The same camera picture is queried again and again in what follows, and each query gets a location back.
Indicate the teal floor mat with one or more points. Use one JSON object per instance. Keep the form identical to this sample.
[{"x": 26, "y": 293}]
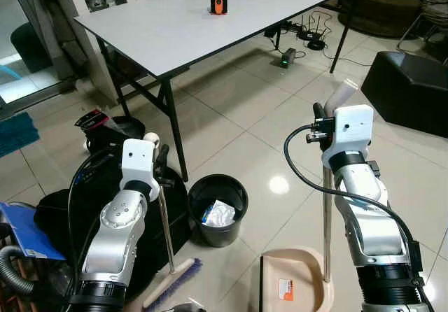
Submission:
[{"x": 17, "y": 133}]

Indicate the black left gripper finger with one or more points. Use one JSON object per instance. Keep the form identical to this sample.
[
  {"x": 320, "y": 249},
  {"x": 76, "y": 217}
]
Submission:
[{"x": 163, "y": 155}]

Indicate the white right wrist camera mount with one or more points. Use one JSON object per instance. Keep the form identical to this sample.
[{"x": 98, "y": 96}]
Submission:
[{"x": 352, "y": 126}]

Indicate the orange and black device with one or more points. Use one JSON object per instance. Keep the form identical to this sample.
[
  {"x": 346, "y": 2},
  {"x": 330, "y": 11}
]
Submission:
[{"x": 219, "y": 3}]

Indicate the crumpled white plastic bag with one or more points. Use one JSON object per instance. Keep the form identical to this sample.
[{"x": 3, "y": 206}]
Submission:
[{"x": 218, "y": 214}]

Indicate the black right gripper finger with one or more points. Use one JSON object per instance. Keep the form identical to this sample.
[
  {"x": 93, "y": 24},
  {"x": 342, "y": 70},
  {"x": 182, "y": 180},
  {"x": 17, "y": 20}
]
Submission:
[{"x": 319, "y": 110}]

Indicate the broom with purple bristles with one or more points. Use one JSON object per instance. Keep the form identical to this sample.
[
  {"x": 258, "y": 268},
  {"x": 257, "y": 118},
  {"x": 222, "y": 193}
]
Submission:
[{"x": 166, "y": 228}]

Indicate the black round waste bin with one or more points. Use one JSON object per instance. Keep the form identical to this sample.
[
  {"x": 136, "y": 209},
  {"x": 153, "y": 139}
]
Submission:
[{"x": 218, "y": 237}]

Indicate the small box with green light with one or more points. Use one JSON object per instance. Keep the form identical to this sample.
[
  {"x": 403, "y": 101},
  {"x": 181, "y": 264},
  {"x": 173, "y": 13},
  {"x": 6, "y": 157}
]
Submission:
[{"x": 287, "y": 59}]

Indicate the large black cloth bag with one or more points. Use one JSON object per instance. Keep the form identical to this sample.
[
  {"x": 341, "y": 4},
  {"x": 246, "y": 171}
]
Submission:
[{"x": 63, "y": 214}]

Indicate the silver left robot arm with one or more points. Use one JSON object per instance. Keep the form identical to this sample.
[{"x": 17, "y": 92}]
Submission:
[{"x": 115, "y": 235}]

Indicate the round brown pouf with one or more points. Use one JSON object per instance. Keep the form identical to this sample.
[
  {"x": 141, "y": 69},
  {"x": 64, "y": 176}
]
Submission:
[{"x": 381, "y": 8}]

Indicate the black router with antennas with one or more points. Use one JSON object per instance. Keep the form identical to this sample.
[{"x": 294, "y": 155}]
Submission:
[{"x": 316, "y": 44}]

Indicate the grey folding table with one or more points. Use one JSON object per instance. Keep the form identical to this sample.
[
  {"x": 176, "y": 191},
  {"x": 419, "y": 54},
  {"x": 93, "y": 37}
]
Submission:
[{"x": 210, "y": 36}]

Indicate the blue folder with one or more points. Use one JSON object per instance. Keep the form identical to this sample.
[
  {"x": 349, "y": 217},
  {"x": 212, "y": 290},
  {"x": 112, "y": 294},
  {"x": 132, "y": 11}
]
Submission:
[{"x": 24, "y": 231}]

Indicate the red and black package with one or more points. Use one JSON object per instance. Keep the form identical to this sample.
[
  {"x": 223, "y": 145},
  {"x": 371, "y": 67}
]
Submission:
[{"x": 93, "y": 120}]

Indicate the black leather ottoman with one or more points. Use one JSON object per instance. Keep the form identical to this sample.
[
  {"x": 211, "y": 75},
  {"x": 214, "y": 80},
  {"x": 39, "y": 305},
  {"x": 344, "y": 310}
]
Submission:
[{"x": 413, "y": 88}]

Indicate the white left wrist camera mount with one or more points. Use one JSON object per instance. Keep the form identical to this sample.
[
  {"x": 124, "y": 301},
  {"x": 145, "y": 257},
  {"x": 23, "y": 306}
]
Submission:
[{"x": 138, "y": 159}]

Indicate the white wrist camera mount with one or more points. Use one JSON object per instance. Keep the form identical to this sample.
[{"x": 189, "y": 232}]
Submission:
[
  {"x": 138, "y": 159},
  {"x": 352, "y": 126}
]

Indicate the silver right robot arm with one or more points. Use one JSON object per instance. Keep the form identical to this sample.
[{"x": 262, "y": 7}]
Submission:
[{"x": 371, "y": 235}]

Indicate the black power strip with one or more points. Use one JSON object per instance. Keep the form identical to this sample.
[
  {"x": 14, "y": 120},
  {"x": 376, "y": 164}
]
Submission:
[{"x": 276, "y": 31}]

